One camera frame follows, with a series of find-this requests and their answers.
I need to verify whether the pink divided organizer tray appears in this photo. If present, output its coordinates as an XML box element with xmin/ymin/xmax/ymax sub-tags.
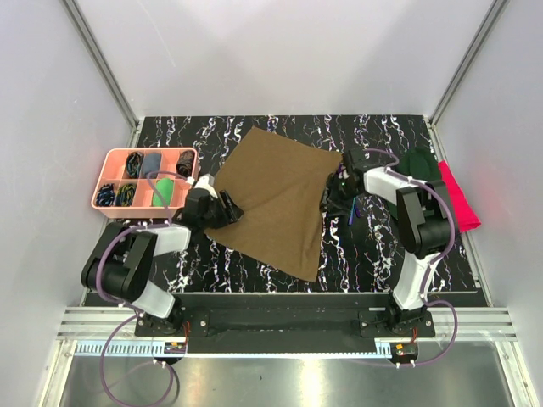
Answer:
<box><xmin>91</xmin><ymin>147</ymin><xmax>199</xmax><ymax>219</ymax></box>

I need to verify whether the brown fabric napkin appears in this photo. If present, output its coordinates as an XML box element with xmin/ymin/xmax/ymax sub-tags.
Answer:
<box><xmin>205</xmin><ymin>127</ymin><xmax>341</xmax><ymax>282</ymax></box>

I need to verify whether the dark paisley rolled cloth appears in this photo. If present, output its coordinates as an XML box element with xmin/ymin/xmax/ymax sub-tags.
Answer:
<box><xmin>176</xmin><ymin>150</ymin><xmax>194</xmax><ymax>178</ymax></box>

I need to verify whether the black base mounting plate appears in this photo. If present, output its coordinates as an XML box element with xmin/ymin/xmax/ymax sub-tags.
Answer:
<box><xmin>134</xmin><ymin>292</ymin><xmax>436</xmax><ymax>355</ymax></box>

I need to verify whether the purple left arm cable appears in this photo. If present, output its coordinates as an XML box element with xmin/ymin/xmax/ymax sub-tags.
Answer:
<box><xmin>95</xmin><ymin>169</ymin><xmax>196</xmax><ymax>404</ymax></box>

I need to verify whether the black yellow patterned roll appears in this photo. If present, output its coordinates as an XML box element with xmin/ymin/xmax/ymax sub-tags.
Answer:
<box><xmin>115</xmin><ymin>183</ymin><xmax>137</xmax><ymax>207</ymax></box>

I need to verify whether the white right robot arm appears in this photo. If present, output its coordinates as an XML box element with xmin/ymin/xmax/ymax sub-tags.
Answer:
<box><xmin>207</xmin><ymin>148</ymin><xmax>457</xmax><ymax>337</ymax></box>

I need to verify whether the grey-blue rolled cloth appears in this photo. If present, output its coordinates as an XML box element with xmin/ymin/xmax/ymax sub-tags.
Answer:
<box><xmin>140</xmin><ymin>153</ymin><xmax>162</xmax><ymax>179</ymax></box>

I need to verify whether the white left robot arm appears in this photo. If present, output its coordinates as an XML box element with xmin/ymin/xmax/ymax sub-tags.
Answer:
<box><xmin>81</xmin><ymin>175</ymin><xmax>244</xmax><ymax>336</ymax></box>

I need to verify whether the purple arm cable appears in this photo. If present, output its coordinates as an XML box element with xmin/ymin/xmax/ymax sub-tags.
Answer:
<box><xmin>351</xmin><ymin>148</ymin><xmax>459</xmax><ymax>368</ymax></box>
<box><xmin>95</xmin><ymin>169</ymin><xmax>196</xmax><ymax>404</ymax></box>

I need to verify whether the aluminium frame rail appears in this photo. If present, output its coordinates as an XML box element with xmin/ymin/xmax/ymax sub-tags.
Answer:
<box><xmin>57</xmin><ymin>307</ymin><xmax>517</xmax><ymax>343</ymax></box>

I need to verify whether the black blue patterned roll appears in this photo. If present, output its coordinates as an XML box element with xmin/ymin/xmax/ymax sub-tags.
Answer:
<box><xmin>95</xmin><ymin>183</ymin><xmax>116</xmax><ymax>207</ymax></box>

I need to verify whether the pink red folded cloth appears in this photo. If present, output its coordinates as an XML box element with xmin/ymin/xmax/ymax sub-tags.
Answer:
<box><xmin>438</xmin><ymin>160</ymin><xmax>481</xmax><ymax>233</ymax></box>

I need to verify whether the black multicolour patterned roll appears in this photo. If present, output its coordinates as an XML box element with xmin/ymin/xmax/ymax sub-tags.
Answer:
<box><xmin>125</xmin><ymin>151</ymin><xmax>144</xmax><ymax>179</ymax></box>

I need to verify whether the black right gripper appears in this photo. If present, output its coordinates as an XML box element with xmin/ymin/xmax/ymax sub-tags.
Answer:
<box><xmin>315</xmin><ymin>173</ymin><xmax>361</xmax><ymax>217</ymax></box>

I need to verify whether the green rolled cloth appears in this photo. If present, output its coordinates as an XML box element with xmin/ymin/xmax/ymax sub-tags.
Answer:
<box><xmin>152</xmin><ymin>178</ymin><xmax>175</xmax><ymax>207</ymax></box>

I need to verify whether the dark green baseball cap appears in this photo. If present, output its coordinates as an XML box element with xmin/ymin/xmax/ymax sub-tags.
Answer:
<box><xmin>396</xmin><ymin>147</ymin><xmax>442</xmax><ymax>181</ymax></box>

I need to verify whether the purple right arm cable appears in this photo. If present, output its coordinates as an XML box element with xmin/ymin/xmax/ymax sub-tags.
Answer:
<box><xmin>351</xmin><ymin>148</ymin><xmax>459</xmax><ymax>368</ymax></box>

